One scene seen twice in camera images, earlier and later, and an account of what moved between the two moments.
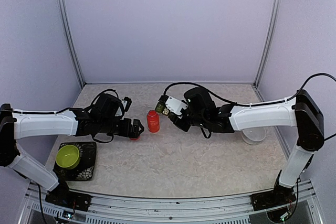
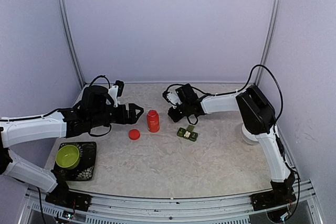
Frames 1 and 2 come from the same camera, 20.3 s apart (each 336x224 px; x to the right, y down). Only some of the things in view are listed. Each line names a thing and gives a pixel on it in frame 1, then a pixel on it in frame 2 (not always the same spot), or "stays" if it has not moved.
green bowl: [67, 156] stays
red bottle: [153, 119] stays
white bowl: [254, 136] stays
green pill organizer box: [159, 107] -> [188, 134]
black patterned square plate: [85, 170] stays
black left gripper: [134, 133] -> [132, 118]
